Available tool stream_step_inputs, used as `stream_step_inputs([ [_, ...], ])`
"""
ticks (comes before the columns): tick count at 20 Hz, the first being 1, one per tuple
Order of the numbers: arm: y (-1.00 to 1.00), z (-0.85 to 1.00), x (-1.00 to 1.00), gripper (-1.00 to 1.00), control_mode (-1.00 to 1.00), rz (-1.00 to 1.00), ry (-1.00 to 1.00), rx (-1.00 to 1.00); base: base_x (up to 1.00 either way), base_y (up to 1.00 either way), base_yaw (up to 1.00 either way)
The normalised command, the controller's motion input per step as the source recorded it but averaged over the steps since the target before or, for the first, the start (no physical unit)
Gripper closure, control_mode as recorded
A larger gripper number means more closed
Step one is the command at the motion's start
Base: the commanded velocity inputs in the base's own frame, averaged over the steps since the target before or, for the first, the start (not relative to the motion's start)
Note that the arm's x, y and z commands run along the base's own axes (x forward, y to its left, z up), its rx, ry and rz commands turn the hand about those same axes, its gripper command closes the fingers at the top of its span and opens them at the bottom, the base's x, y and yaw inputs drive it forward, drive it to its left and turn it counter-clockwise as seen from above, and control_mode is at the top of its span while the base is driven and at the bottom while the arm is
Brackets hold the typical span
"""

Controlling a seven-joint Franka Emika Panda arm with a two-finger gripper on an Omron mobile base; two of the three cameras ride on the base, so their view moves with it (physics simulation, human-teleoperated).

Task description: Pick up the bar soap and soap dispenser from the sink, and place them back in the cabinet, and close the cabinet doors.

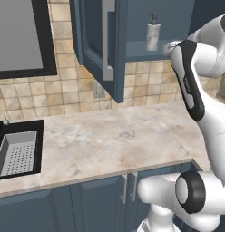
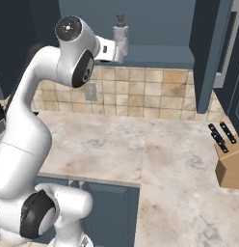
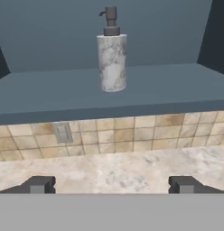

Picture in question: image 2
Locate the blue base cabinet door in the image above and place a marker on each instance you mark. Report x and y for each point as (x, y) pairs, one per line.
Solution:
(108, 215)

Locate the dark blue tall cabinet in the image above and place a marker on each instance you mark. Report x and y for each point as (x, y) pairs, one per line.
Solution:
(235, 87)

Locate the wooden knife block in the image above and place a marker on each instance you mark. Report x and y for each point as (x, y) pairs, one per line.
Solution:
(230, 170)

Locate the blue wall cabinet door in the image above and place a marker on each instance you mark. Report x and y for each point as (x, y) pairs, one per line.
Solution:
(205, 48)
(15, 35)

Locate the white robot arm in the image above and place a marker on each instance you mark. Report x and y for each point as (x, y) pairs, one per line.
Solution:
(25, 144)

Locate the grey wall outlet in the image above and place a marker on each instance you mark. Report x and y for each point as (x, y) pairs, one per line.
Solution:
(91, 92)

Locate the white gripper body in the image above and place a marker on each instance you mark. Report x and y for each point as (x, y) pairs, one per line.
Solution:
(119, 55)

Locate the black tap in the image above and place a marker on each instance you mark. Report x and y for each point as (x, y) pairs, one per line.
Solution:
(0, 111)

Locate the blue wall cabinet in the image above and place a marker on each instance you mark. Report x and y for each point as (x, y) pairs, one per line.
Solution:
(156, 35)

